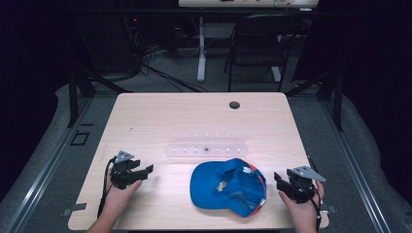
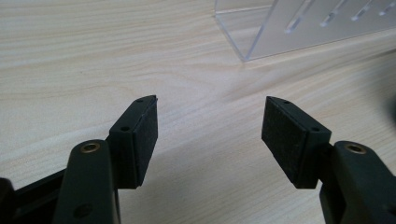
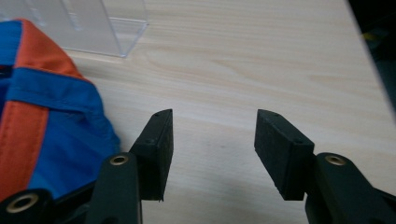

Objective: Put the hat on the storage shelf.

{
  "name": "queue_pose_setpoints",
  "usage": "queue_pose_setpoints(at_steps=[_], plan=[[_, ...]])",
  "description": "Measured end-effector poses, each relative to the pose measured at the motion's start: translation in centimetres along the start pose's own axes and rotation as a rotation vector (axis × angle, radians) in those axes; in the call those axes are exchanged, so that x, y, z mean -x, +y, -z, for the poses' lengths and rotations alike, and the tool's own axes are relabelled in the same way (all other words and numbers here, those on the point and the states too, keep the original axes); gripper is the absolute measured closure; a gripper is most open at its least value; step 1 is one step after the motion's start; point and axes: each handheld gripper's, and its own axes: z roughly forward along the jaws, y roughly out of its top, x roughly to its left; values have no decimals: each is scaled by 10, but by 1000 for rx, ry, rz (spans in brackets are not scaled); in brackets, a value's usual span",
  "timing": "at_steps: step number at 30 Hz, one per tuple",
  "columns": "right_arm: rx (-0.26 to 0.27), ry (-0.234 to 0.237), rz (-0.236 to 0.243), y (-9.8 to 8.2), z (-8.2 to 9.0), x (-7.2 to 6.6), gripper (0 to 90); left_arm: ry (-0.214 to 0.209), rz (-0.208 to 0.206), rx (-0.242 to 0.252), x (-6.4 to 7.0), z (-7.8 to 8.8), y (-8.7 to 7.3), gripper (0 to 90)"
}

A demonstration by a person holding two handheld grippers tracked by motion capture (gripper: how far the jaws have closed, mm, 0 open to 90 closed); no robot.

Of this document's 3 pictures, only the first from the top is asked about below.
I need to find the person's right hand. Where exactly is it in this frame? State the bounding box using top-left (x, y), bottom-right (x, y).
top-left (278, 181), bottom-right (326, 225)

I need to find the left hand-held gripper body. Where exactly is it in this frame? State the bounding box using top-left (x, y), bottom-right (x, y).
top-left (110, 150), bottom-right (138, 190)

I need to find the person's left hand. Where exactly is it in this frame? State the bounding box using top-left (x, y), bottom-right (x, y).
top-left (101, 167), bottom-right (144, 221)

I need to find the black metal stand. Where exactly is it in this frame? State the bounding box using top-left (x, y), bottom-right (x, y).
top-left (65, 61), bottom-right (134, 129)
top-left (284, 66), bottom-right (345, 132)

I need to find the black floor outlet frame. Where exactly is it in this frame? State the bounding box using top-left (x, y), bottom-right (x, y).
top-left (69, 129), bottom-right (91, 147)

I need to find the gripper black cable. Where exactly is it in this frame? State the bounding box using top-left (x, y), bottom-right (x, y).
top-left (96, 156), bottom-right (117, 218)
top-left (305, 185), bottom-right (323, 233)

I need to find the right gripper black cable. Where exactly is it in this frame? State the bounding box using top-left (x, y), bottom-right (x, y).
top-left (305, 185), bottom-right (323, 233)

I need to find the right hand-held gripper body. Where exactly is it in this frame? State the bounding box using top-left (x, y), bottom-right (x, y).
top-left (286, 165), bottom-right (326, 205)

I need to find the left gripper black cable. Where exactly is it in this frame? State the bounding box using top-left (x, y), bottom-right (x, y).
top-left (96, 156), bottom-right (117, 218)

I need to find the black folding chair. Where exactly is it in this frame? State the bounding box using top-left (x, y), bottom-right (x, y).
top-left (223, 13), bottom-right (305, 94)

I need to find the blue baseball cap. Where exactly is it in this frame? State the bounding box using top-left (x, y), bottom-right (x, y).
top-left (189, 157), bottom-right (268, 218)

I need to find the clear acrylic rack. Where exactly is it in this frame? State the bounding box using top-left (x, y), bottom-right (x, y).
top-left (166, 130), bottom-right (250, 160)

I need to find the aluminium floor rail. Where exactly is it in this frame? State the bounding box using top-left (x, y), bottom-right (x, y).
top-left (3, 96), bottom-right (95, 233)
top-left (319, 96), bottom-right (395, 233)

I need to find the white desk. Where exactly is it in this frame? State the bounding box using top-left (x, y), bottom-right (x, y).
top-left (177, 0), bottom-right (321, 83)

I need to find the grey metal table bracket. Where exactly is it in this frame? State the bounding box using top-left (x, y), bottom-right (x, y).
top-left (319, 204), bottom-right (338, 216)
top-left (60, 202), bottom-right (88, 217)

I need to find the bundle of floor cables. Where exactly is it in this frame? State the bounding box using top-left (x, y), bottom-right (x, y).
top-left (120, 16), bottom-right (208, 94)

